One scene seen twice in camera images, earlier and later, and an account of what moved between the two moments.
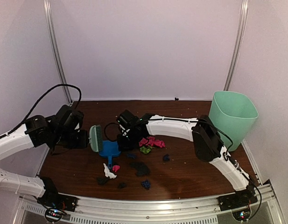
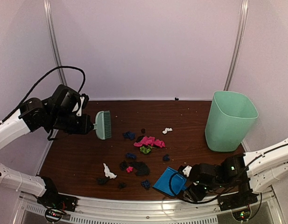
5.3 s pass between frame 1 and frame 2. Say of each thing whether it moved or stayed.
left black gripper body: moved
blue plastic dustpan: moved
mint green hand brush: moved
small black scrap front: stayed
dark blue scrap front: stayed
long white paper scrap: stayed
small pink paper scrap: moved
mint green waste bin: stayed
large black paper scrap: stayed
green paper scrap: stayed
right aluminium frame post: stayed
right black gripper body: moved
